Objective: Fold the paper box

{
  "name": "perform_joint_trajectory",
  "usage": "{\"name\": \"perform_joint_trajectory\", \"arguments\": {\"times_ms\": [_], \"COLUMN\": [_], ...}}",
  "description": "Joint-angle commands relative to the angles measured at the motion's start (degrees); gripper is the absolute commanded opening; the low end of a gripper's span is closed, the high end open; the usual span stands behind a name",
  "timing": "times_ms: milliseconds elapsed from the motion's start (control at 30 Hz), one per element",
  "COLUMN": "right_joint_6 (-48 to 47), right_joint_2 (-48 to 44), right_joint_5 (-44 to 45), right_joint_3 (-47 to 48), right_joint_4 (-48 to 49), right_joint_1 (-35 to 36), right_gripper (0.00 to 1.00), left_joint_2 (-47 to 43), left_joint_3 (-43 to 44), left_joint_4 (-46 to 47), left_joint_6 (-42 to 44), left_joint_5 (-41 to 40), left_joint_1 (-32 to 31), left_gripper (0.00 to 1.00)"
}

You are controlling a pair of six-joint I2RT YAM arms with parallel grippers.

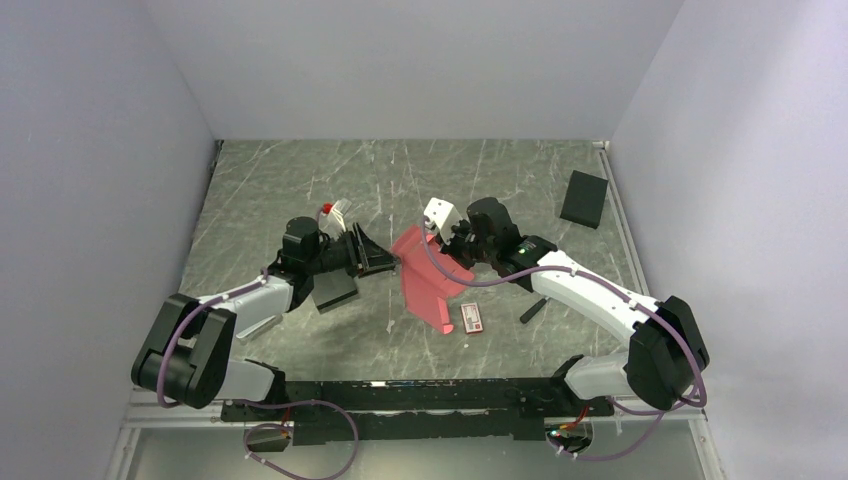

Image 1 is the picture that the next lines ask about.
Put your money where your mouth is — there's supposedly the hammer with black handle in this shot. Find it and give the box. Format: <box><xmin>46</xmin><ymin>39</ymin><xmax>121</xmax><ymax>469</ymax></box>
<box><xmin>519</xmin><ymin>297</ymin><xmax>549</xmax><ymax>325</ymax></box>

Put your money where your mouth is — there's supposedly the black box near left arm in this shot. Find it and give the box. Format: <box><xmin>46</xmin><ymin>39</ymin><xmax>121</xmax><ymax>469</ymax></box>
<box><xmin>311</xmin><ymin>271</ymin><xmax>358</xmax><ymax>314</ymax></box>

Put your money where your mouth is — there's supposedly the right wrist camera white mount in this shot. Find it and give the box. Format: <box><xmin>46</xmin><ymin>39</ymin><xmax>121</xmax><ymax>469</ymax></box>
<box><xmin>424</xmin><ymin>197</ymin><xmax>463</xmax><ymax>244</ymax></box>

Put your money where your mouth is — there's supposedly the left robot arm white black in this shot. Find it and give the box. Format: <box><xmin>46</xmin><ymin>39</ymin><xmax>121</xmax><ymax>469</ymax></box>
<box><xmin>130</xmin><ymin>216</ymin><xmax>399</xmax><ymax>420</ymax></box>

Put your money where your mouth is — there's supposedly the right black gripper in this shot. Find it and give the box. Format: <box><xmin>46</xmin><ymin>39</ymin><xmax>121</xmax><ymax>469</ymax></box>
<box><xmin>435</xmin><ymin>216</ymin><xmax>497</xmax><ymax>271</ymax></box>

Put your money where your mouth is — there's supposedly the small red white box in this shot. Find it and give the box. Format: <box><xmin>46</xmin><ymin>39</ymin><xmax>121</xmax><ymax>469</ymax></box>
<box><xmin>460</xmin><ymin>303</ymin><xmax>484</xmax><ymax>334</ymax></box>

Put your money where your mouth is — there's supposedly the aluminium frame rail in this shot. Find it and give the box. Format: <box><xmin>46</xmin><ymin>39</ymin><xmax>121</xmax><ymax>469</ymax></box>
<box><xmin>122</xmin><ymin>389</ymin><xmax>225</xmax><ymax>429</ymax></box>

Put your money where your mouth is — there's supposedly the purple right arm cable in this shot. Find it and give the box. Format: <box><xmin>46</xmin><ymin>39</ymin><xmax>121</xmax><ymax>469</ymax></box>
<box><xmin>419</xmin><ymin>225</ymin><xmax>709</xmax><ymax>464</ymax></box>

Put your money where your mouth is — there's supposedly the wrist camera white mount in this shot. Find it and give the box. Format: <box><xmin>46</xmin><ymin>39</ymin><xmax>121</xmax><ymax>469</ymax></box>
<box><xmin>424</xmin><ymin>197</ymin><xmax>463</xmax><ymax>244</ymax></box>
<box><xmin>315</xmin><ymin>198</ymin><xmax>352</xmax><ymax>237</ymax></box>

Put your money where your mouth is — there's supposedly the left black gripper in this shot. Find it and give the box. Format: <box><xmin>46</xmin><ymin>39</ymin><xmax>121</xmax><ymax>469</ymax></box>
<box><xmin>306</xmin><ymin>222</ymin><xmax>401</xmax><ymax>279</ymax></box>

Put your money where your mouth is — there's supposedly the black box near right wall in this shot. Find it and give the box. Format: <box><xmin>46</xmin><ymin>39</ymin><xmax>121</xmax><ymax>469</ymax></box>
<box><xmin>559</xmin><ymin>170</ymin><xmax>608</xmax><ymax>229</ymax></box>

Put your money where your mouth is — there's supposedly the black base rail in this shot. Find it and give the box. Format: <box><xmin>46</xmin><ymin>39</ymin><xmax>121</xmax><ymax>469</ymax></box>
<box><xmin>221</xmin><ymin>378</ymin><xmax>613</xmax><ymax>446</ymax></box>

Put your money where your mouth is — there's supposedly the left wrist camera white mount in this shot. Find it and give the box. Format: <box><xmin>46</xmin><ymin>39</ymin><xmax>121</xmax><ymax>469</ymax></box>
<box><xmin>315</xmin><ymin>198</ymin><xmax>352</xmax><ymax>237</ymax></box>

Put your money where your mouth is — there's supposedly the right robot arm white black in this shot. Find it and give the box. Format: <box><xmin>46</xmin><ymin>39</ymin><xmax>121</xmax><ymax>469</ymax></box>
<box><xmin>424</xmin><ymin>197</ymin><xmax>709</xmax><ymax>415</ymax></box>

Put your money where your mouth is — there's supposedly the red cardboard paper box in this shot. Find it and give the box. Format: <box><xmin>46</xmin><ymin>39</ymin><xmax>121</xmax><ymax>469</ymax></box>
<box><xmin>391</xmin><ymin>226</ymin><xmax>466</xmax><ymax>334</ymax></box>

